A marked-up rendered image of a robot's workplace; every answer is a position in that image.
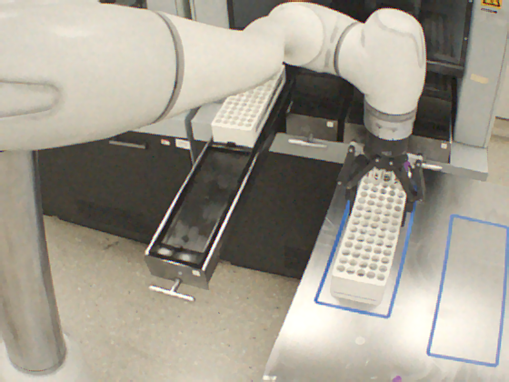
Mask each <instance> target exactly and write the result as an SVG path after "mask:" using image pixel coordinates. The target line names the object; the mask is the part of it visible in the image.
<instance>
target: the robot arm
mask: <svg viewBox="0 0 509 382"><path fill-rule="evenodd" d="M425 59H426V55H425V47H424V34H423V29H422V27H421V26H420V25H419V23H418V22H417V21H416V19H415V18H414V17H412V16H410V15H409V14H407V13H406V12H403V11H400V10H394V9H392V8H388V9H382V10H377V11H376V12H374V14H373V15H371V16H370V17H369V19H368V20H367V21H366V22H365V24H363V23H361V22H359V21H356V20H354V19H353V18H351V17H349V16H347V15H343V14H341V13H338V12H336V11H334V10H331V9H328V8H325V7H322V6H320V5H314V4H310V3H306V2H292V3H284V4H282V5H279V6H277V7H276V8H275V9H274V10H273V11H272V12H271V14H270V15H269V16H267V17H263V18H260V19H258V20H255V21H253V23H252V24H250V25H249V26H248V27H247V28H246V29H245V30H244V31H235V30H231V29H227V28H220V27H217V26H213V25H207V24H204V23H201V22H200V23H198V22H196V21H193V20H187V19H185V18H183V17H182V18H181V17H179V16H176V15H170V14H166V13H164V12H159V11H156V10H154V11H152V10H148V9H146V10H144V9H141V8H140V9H138V8H131V7H125V6H120V5H113V4H111V5H109V4H100V2H99V1H97V0H0V333H1V335H2V338H3V340H4V341H3V343H1V346H0V382H95V379H94V377H93V374H92V373H91V371H90V369H89V368H88V365H87V363H86V361H85V356H84V354H83V352H82V351H81V348H80V346H79V345H78V343H77V342H76V341H75V339H74V337H73V336H72V335H70V334H69V333H67V332H66V331H65V330H63V329H62V327H61V320H60V317H59V314H58V306H57V304H56V298H55V290H54V285H53V278H52V271H51V268H50V264H49V255H48V249H47V241H46V235H45V223H44V215H43V205H42V197H41V190H40V182H39V167H38V161H37V160H38V153H37V150H41V149H43V148H52V147H60V146H68V145H74V144H82V143H89V141H95V140H100V139H106V138H110V137H113V136H115V135H118V134H122V133H124V132H127V131H130V130H134V129H136V128H138V127H142V126H149V125H153V124H158V123H160V122H161V121H163V120H166V119H167V118H170V117H173V116H177V115H179V114H182V113H183V112H186V110H189V109H192V108H195V107H198V106H203V105H206V104H209V103H212V102H214V101H217V100H221V99H225V98H227V97H228V96H233V95H237V94H240V93H243V92H246V91H249V90H251V89H254V88H256V87H258V86H260V85H262V84H263V83H267V82H269V81H270V80H271V79H272V78H273V77H274V76H275V75H276V73H277V72H278V70H279V69H280V67H281V65H282V63H283V62H285V63H287V64H288V65H296V66H300V67H303V68H306V69H310V70H313V71H315V72H319V73H321V72H325V73H327V74H332V75H338V76H340V77H342V78H344V79H346V80H347V81H349V82H350V83H352V84H353V85H355V86H356V87H357V88H358V89H359V90H360V91H361V92H362V93H364V94H365V97H364V125H365V127H366V128H367V131H366V138H367V139H366V142H365V143H364V144H362V143H357V141H356V140H355V139H352V140H351V141H350V144H349V147H348V148H347V157H346V159H345V161H344V166H343V168H342V170H341V172H340V175H339V177H338V179H337V184H338V185H339V186H345V187H346V193H345V197H346V199H350V200H351V202H350V211H349V216H350V215H351V214H352V212H353V208H354V203H355V200H356V197H357V189H358V183H359V182H360V181H361V180H362V177H363V176H364V175H365V174H366V173H367V172H368V171H369V172H370V171H371V170H372V169H373V168H374V167H375V168H378V169H385V170H386V171H387V172H394V174H395V177H397V179H398V180H399V182H400V184H401V186H402V188H403V189H404V191H405V203H404V213H403V219H402V224H401V226H404V222H405V218H406V213H407V212H409V213H412V212H413V208H414V202H415V201H419V202H421V203H422V202H424V198H425V184H424V175H423V169H422V163H423V155H422V153H417V154H416V155H412V154H409V153H408V150H407V145H408V140H409V135H410V134H411V133H412V132H413V131H412V129H413V126H414V121H415V118H416V116H415V112H416V111H417V107H418V106H417V101H418V99H419V96H420V94H422V90H423V87H424V76H425V67H426V63H425ZM360 151H362V152H364V154H365V156H366V157H367V158H366V159H365V161H364V162H363V163H362V164H361V165H360V166H359V167H357V169H356V170H355V171H354V172H353V173H352V174H351V175H350V176H348V175H347V174H348V172H349V170H350V168H351V166H352V163H353V161H354V156H358V155H359V153H360ZM407 161H410V162H411V167H412V168H413V169H414V181H415V185H416V191H415V189H414V186H413V182H412V180H411V179H410V177H409V175H408V174H407V172H406V170H405V168H404V164H405V163H406V162H407Z"/></svg>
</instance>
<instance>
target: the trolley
mask: <svg viewBox="0 0 509 382"><path fill-rule="evenodd" d="M422 169H423V175H424V184H425V198H424V202H422V203H421V202H419V201H415V202H414V208H413V212H412V213H409V212H407V213H406V218H405V222H404V226H401V228H400V231H399V235H398V238H397V242H396V247H395V251H394V257H393V262H392V265H391V270H390V273H389V275H388V278H387V283H386V287H385V292H384V296H383V298H382V302H381V304H379V305H373V304H369V303H363V302H360V301H356V300H349V299H346V298H343V297H333V296H331V295H330V286H331V279H332V271H333V268H334V262H335V260H336V259H337V257H338V254H339V251H340V247H341V244H342V241H343V238H344V233H345V230H346V227H347V224H348V220H349V219H350V217H351V216H349V211H350V202H351V200H350V199H346V197H345V193H346V187H345V186H339V185H336V188H335V191H334V194H333V197H331V201H330V204H329V206H328V208H327V211H326V214H325V216H324V222H323V224H322V226H321V229H320V232H319V236H318V238H317V240H316V243H314V247H313V250H312V253H311V256H310V258H309V261H308V264H307V267H306V269H305V271H304V273H303V276H302V278H301V281H300V284H299V287H298V288H297V291H296V294H295V297H294V298H293V301H292V304H291V306H290V308H289V311H288V314H287V316H286V318H285V321H284V325H283V328H282V329H281V330H280V332H279V335H278V338H277V339H276V341H275V344H274V348H273V350H272V353H271V356H270V357H269V359H268V362H267V364H266V366H265V368H264V373H263V374H262V376H261V378H260V381H259V382H392V381H393V379H394V376H395V375H400V376H402V381H401V382H509V187H508V186H498V185H494V184H490V183H486V182H482V181H479V180H474V179H471V178H466V177H463V176H455V175H451V174H446V173H443V172H441V171H438V170H434V169H430V168H424V167H422Z"/></svg>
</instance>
